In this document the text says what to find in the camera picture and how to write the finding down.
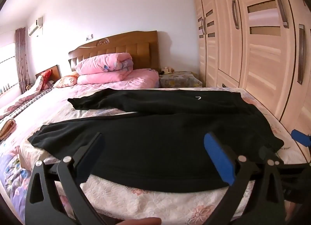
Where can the light wooden wardrobe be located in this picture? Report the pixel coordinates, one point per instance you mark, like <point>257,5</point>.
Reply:
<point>255,57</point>

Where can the red pillow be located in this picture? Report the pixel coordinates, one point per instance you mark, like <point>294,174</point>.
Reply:
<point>46,76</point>

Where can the orange floral pillow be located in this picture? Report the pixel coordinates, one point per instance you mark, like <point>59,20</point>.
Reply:
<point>68,80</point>

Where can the small beige trinkets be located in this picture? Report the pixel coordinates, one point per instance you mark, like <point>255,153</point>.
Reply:
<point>167,70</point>

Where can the black pants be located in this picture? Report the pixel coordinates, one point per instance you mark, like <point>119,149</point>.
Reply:
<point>158,137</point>

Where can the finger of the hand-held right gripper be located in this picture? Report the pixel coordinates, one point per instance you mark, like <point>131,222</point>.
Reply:
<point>266,153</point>
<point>301,138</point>

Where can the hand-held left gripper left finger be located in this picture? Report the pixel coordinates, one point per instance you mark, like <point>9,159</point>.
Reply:
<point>90,154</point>

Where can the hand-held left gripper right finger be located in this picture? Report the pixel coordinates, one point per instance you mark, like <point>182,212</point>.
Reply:
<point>218,159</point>

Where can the striped bed sheet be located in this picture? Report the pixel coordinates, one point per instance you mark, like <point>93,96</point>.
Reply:
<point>36,97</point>

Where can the wall socket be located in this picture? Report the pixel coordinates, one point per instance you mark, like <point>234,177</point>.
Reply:
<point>89,37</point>

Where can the floral bedspread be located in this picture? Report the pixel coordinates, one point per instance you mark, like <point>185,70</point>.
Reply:
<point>170,203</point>

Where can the person's left hand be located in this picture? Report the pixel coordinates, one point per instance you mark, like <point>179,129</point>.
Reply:
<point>141,222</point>

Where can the nightstand with floral cover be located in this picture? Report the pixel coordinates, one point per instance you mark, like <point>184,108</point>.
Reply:
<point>179,80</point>

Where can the folded pink quilt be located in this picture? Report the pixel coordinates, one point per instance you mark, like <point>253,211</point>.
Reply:
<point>102,64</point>

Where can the white air conditioner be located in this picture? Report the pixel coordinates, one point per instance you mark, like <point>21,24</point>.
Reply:
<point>35,26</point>

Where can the crumpled pink floral quilt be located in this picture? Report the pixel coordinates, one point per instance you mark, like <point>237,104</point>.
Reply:
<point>26,93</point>

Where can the wooden padded headboard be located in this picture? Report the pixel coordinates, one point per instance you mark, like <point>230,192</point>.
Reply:
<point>136,45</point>

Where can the folded orange blanket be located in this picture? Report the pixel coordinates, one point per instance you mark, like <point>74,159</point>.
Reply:
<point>7,127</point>

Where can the large window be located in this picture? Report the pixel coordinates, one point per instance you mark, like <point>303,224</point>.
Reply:
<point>7,69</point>

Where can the purple curtain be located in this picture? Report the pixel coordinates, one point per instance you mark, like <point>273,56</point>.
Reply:
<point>21,57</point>

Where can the small wooden headboard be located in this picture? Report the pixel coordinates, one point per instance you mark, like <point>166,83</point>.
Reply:
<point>55,70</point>

